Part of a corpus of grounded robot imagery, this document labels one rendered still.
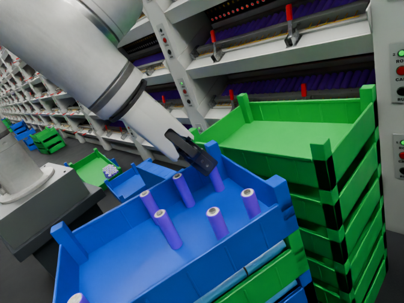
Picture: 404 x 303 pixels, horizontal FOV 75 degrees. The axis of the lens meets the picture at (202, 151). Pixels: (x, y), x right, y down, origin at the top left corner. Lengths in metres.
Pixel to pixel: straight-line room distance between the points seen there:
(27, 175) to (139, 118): 0.75
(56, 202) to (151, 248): 0.62
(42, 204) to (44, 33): 0.73
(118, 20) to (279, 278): 0.38
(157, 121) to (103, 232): 0.23
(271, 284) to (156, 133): 0.25
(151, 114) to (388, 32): 0.48
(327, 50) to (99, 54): 0.51
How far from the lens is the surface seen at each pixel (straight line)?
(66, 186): 1.01
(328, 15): 0.75
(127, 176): 1.68
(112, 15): 0.35
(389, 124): 0.72
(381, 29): 0.65
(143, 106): 0.35
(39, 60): 0.35
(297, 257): 0.41
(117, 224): 0.49
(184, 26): 1.05
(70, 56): 0.34
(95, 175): 1.83
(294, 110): 0.63
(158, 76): 1.18
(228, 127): 0.66
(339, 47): 0.69
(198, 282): 0.33
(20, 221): 1.00
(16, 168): 1.05
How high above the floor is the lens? 0.67
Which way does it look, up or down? 25 degrees down
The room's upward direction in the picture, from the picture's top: 22 degrees counter-clockwise
